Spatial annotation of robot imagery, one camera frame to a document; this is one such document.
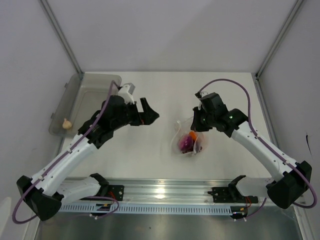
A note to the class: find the left aluminium frame post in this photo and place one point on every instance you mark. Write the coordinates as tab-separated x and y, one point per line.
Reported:
53	21

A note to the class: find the right aluminium frame post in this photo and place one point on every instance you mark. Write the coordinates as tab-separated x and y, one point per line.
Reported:
280	36

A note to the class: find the aluminium frame post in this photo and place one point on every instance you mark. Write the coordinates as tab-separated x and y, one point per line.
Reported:
280	36
53	21

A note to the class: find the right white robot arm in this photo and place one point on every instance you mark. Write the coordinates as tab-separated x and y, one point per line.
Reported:
288	179

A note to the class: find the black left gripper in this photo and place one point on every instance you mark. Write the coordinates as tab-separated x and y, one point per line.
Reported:
146	118

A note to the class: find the slotted white cable duct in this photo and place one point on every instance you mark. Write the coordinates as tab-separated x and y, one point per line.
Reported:
163	209

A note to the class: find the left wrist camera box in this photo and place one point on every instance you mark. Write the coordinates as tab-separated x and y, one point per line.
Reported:
126	92

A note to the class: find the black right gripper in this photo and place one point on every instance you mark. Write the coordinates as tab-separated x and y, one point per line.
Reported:
196	125

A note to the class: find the clear grey plastic bin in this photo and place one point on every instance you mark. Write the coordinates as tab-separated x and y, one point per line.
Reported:
83	96

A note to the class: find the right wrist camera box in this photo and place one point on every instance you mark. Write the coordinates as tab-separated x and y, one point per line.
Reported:
201	94

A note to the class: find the orange fruit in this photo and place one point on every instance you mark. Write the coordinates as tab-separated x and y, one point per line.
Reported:
193	135

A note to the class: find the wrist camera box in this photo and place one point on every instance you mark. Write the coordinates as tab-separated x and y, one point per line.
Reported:
201	94
126	92

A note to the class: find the dark red grape bunch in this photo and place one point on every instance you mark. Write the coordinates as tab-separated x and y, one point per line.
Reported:
196	148

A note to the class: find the red onion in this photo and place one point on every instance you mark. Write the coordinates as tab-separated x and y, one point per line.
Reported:
185	144

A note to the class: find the garlic bulb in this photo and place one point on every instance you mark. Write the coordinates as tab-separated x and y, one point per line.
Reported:
66	124

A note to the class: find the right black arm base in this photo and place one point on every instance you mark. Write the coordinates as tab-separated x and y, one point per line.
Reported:
230	195

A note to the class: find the clear zip top bag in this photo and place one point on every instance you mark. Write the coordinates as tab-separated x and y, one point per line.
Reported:
182	127

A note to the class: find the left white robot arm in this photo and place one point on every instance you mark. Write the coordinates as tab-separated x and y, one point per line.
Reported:
45	192

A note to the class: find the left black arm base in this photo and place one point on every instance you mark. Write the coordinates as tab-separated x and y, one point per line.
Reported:
116	192

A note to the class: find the aluminium mounting rail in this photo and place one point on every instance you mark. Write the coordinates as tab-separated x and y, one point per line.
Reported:
167	191

